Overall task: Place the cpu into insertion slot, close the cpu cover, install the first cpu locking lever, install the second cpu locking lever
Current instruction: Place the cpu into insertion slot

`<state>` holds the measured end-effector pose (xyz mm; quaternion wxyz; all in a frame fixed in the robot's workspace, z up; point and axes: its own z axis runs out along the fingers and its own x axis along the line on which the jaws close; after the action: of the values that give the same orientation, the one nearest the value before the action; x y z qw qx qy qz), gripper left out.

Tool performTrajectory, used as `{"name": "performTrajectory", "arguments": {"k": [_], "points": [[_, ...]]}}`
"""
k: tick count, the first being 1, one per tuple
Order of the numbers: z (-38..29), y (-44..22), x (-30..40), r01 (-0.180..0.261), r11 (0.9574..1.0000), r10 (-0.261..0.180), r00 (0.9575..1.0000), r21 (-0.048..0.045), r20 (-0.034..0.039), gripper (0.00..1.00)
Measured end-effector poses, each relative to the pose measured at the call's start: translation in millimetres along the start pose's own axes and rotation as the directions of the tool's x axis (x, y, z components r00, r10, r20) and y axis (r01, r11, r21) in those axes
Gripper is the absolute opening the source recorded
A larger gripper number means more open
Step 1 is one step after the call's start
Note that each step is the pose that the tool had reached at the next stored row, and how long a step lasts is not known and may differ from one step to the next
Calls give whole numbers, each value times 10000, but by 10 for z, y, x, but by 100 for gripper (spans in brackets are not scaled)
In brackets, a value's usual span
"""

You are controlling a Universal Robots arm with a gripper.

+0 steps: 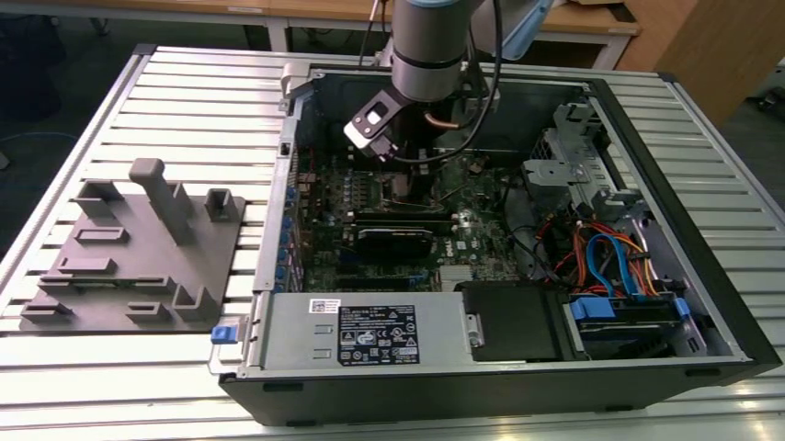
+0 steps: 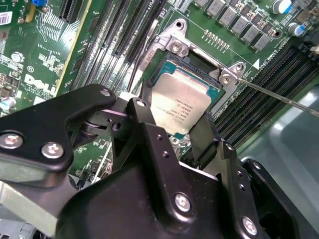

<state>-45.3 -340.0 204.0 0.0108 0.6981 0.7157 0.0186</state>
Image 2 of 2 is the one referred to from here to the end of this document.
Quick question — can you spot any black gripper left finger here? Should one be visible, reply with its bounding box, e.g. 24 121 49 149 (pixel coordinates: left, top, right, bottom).
0 81 198 237

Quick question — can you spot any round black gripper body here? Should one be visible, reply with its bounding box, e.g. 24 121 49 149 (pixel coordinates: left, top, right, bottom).
55 160 240 239

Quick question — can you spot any silver CPU green rim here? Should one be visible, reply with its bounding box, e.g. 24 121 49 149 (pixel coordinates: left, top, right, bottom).
149 59 222 140

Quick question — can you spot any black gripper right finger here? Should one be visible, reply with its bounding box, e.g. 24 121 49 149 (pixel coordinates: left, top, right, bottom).
188 111 306 239

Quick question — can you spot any thin metal locking lever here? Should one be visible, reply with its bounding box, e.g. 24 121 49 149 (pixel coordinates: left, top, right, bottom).
126 34 161 94
234 76 319 115

